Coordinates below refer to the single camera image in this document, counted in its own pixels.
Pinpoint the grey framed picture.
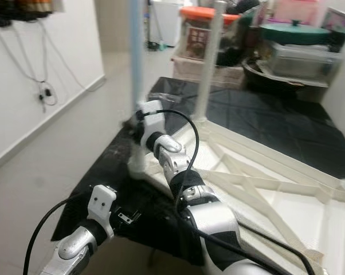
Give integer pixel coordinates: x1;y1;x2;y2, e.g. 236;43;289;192
322;7;345;34

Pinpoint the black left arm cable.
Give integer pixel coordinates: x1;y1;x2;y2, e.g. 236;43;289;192
22;192;90;275

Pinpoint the black tablecloth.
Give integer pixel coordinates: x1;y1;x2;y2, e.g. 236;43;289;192
51;76;345;247

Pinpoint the pink plastic box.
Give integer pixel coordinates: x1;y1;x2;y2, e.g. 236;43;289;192
273;0;319;23

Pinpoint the black wall shelf rack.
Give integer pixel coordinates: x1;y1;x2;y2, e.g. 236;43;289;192
0;0;61;25

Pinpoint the black bag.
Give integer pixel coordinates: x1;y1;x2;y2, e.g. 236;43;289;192
218;0;262;65

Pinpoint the black round basin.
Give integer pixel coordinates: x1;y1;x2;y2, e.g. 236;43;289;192
241;54;331;89

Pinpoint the white plastic table leg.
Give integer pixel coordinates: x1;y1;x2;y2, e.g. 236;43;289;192
127;0;147;172
195;1;228;124

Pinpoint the thin black wall cable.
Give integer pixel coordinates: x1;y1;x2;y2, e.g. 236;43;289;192
3;26;107;112

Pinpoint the cream plastic table top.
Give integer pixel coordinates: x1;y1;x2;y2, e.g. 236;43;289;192
127;117;345;275

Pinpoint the orange plastic lid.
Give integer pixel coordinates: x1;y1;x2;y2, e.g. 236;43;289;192
179;6;242;23

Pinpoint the dark green round lid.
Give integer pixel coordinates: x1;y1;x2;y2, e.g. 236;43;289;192
260;20;331;45

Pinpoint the white cabinet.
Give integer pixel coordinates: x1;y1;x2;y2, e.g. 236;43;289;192
150;3;185;48

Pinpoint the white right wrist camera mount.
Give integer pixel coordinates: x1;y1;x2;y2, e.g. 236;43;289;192
135;100;164;147

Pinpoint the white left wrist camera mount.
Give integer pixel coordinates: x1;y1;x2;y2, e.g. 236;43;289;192
88;184;117;235

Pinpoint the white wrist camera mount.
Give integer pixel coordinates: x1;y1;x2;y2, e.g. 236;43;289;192
88;184;117;235
135;100;164;147

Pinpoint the clear plastic storage box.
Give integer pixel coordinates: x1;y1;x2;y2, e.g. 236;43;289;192
267;41;342;81

